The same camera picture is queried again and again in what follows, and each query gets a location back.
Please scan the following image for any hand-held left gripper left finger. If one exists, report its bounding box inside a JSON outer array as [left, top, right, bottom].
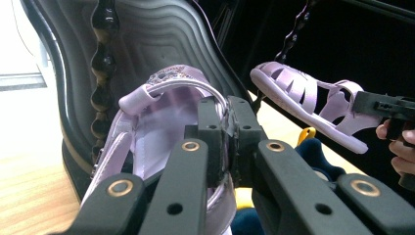
[[184, 96, 229, 189]]

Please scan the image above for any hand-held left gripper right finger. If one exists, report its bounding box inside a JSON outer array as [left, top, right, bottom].
[[226, 95, 269, 189]]

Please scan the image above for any purple child sandal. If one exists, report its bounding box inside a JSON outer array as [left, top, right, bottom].
[[81, 64, 238, 235], [250, 61, 383, 155]]

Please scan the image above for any red and black shoe rack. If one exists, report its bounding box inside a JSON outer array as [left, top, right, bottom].
[[19, 0, 415, 204]]

